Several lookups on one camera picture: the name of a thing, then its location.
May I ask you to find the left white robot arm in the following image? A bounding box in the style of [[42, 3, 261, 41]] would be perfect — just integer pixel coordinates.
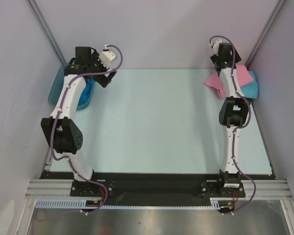
[[41, 45, 122, 196]]

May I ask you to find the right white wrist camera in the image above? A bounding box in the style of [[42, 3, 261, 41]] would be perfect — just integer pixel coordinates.
[[209, 39, 222, 54]]

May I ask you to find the aluminium front rail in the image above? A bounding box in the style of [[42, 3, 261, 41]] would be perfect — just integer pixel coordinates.
[[25, 179, 292, 200]]

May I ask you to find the right aluminium corner post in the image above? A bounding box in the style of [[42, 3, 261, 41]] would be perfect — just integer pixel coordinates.
[[245, 0, 287, 69]]

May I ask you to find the slotted cable duct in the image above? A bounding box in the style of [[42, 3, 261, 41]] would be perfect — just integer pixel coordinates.
[[36, 198, 235, 210]]

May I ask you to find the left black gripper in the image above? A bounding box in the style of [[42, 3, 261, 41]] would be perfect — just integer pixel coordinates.
[[88, 51, 117, 88]]

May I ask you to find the translucent blue plastic bin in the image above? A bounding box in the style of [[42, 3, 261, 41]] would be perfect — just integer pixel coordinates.
[[48, 65, 95, 111]]

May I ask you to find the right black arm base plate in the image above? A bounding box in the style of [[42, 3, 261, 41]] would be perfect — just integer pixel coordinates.
[[199, 180, 245, 198]]

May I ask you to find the crumpled blue t shirt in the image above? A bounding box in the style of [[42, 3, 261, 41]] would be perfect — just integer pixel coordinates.
[[78, 78, 95, 107]]

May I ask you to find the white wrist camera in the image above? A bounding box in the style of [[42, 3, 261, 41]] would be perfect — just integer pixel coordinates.
[[99, 45, 117, 69], [209, 39, 222, 54]]

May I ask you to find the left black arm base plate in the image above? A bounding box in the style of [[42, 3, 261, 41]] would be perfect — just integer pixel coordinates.
[[70, 180, 114, 197]]

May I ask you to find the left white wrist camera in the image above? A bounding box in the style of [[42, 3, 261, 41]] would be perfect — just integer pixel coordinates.
[[99, 45, 117, 69]]

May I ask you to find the aluminium corner post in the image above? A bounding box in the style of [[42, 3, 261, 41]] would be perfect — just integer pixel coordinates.
[[26, 0, 66, 65], [245, 0, 287, 69]]

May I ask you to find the folded light blue t shirt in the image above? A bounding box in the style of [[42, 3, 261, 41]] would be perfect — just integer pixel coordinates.
[[241, 70, 259, 99]]

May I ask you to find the left aluminium corner post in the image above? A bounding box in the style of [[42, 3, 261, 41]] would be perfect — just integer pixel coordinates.
[[26, 0, 66, 65]]

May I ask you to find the pink t shirt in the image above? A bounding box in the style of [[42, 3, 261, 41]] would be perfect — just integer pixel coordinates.
[[203, 65, 248, 98]]

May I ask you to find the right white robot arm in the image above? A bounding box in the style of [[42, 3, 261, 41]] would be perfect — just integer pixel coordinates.
[[210, 39, 250, 196]]

